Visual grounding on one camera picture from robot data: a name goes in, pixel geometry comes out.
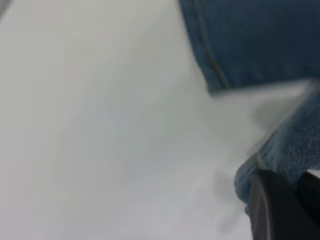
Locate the blue washed denim pants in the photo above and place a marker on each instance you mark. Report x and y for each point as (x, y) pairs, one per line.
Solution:
(250, 37)

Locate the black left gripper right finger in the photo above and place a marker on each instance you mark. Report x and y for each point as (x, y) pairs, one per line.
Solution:
(312, 192)

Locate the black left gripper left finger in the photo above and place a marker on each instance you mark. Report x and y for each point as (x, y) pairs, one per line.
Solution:
(275, 212)

